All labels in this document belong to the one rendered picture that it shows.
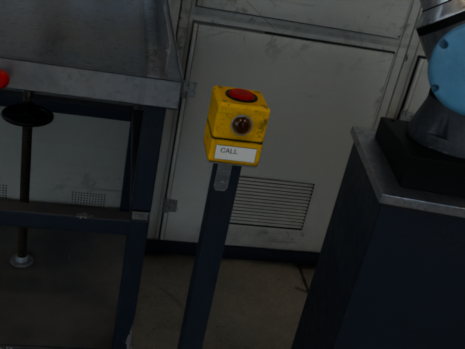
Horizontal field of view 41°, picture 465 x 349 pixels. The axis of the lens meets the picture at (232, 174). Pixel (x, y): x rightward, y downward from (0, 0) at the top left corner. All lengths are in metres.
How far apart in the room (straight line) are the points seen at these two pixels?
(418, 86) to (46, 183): 1.20
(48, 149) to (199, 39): 0.57
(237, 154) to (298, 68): 0.96
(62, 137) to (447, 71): 1.25
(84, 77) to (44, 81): 0.07
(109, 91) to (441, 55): 0.56
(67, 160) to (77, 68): 0.86
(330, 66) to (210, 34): 0.37
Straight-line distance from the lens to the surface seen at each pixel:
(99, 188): 2.00
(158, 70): 1.15
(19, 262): 1.73
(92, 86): 1.13
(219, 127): 0.91
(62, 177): 1.99
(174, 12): 1.79
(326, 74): 1.90
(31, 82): 1.14
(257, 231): 2.10
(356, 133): 1.35
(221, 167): 0.97
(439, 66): 1.00
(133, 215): 1.28
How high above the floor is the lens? 1.21
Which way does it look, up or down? 26 degrees down
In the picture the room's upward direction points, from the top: 12 degrees clockwise
